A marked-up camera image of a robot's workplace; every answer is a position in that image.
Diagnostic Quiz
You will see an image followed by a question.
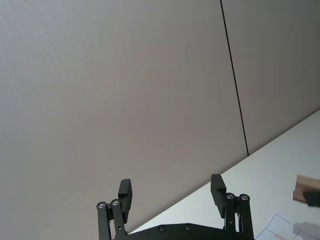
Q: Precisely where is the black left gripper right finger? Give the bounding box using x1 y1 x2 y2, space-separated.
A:
210 173 255 240

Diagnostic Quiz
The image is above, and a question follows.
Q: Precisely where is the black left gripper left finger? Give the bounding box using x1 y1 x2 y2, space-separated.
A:
96 178 133 240

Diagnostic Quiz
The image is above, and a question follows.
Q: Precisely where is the white paper with red lines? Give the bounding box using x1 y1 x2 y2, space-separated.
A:
253 212 320 240

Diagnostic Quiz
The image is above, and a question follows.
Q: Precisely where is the brown wooden block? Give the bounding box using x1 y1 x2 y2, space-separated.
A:
292 174 320 204

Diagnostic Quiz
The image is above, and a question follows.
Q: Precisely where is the small black object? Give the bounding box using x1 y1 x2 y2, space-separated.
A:
301 190 320 208

